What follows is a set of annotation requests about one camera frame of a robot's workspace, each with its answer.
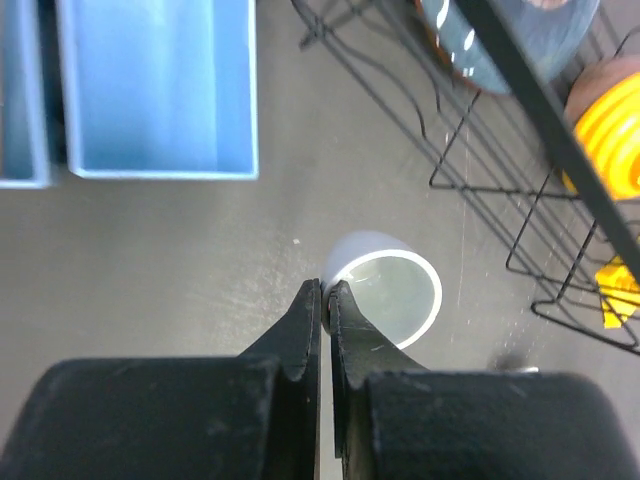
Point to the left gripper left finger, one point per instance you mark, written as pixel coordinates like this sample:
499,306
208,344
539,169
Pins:
250,416

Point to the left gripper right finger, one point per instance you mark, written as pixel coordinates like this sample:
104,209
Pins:
395,419

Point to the small white cup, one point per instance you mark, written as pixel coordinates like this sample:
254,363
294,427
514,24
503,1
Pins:
396,289

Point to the yellow test tube rack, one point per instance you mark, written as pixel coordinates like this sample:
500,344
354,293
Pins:
618,291

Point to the right light blue bin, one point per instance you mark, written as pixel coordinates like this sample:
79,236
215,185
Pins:
160,90

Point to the light blue bin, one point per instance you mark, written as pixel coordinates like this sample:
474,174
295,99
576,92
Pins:
25,150
160,90

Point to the middle light blue bin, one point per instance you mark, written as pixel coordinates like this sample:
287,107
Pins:
25,150

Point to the yellow ridged dome bowl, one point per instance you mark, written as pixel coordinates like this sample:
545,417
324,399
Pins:
603,107

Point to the black wire dish rack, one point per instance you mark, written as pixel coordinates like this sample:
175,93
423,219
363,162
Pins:
481,145

